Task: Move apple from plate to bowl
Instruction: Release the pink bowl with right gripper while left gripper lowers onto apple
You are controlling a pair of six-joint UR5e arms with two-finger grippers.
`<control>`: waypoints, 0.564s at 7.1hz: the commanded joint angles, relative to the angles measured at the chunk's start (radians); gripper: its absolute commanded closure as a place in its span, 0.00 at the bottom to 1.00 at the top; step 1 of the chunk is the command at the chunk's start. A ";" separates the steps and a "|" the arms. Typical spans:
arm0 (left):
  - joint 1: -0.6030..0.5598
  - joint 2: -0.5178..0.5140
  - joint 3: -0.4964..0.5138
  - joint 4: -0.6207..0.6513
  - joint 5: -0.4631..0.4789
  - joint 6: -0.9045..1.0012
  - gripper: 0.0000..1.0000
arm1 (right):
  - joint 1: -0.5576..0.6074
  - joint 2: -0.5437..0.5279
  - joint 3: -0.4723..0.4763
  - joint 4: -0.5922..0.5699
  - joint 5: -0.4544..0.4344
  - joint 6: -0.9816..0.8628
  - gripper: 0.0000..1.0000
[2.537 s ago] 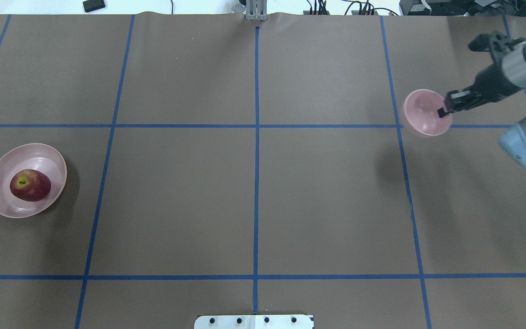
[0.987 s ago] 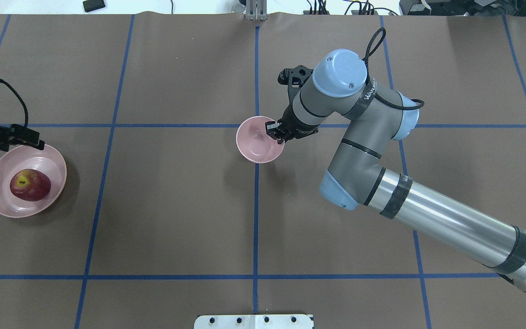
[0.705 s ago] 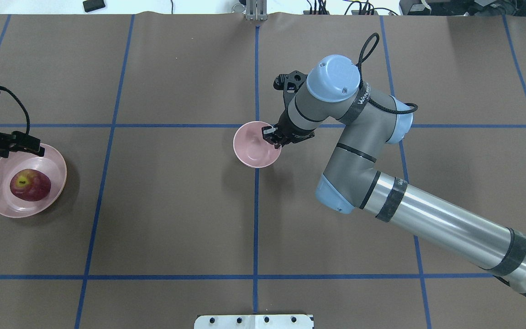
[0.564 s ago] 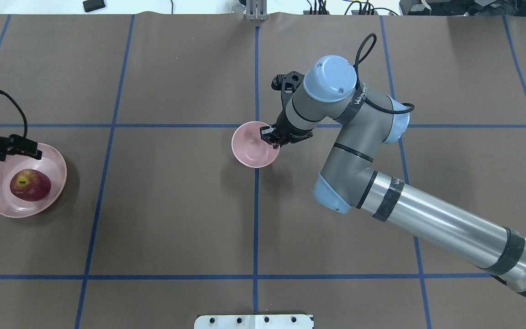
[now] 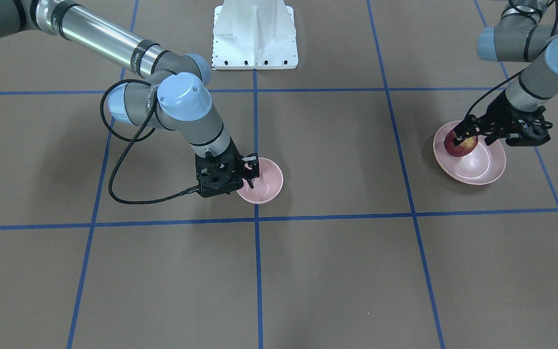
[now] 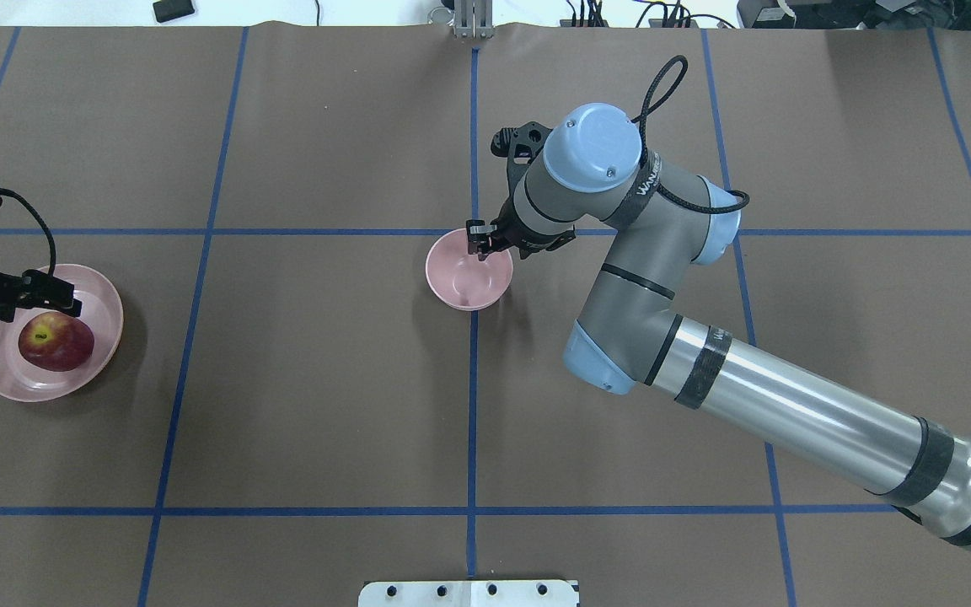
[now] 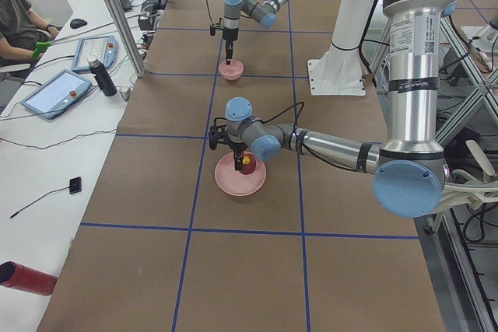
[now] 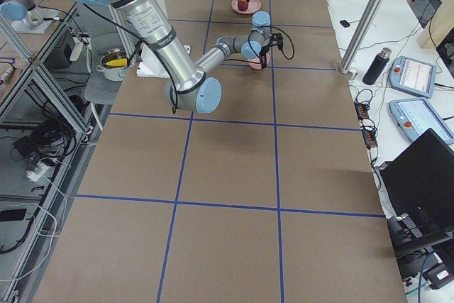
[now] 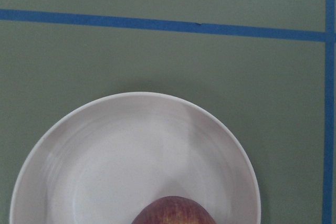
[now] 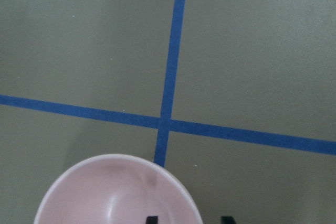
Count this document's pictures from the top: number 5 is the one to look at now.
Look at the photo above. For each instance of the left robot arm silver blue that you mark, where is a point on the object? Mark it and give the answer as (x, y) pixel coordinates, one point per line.
(520, 37)

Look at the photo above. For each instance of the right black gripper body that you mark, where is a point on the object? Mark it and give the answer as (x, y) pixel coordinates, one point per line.
(237, 159)

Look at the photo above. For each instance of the pink bowl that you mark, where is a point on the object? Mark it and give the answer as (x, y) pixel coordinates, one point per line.
(266, 187)

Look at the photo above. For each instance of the pink plate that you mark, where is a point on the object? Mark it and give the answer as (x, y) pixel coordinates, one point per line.
(484, 165)

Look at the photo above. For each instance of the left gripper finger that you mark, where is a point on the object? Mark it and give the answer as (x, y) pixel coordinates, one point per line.
(466, 128)
(466, 141)

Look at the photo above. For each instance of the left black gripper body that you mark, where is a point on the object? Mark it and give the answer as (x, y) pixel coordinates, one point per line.
(498, 114)

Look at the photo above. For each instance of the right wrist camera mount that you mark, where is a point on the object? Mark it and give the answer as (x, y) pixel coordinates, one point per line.
(217, 177)

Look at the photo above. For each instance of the red apple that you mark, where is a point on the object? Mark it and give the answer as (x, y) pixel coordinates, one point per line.
(463, 149)

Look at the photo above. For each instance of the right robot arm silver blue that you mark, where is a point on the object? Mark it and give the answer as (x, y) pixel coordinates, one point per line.
(168, 93)

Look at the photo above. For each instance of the white pedestal column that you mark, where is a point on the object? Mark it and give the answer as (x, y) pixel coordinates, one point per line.
(254, 34)

